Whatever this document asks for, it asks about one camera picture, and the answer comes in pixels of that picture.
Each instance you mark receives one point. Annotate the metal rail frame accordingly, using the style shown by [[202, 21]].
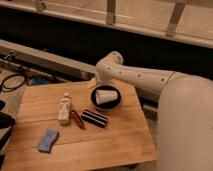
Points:
[[187, 21]]

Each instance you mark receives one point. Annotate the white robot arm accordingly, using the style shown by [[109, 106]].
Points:
[[185, 111]]

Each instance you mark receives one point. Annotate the white plastic bottle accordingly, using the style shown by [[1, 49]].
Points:
[[64, 110]]

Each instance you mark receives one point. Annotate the black white striped block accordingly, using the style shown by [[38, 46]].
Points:
[[94, 118]]

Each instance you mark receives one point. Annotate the wooden board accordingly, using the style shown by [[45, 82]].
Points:
[[125, 140]]

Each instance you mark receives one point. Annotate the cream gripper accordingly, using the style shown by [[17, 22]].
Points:
[[92, 83]]

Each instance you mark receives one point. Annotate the blue sponge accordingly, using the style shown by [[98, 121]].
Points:
[[47, 141]]

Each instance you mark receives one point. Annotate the black object at left edge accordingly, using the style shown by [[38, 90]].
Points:
[[6, 121]]

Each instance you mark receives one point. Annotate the white paper cup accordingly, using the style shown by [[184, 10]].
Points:
[[104, 96]]

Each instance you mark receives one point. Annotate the black bowl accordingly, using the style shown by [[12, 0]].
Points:
[[108, 105]]

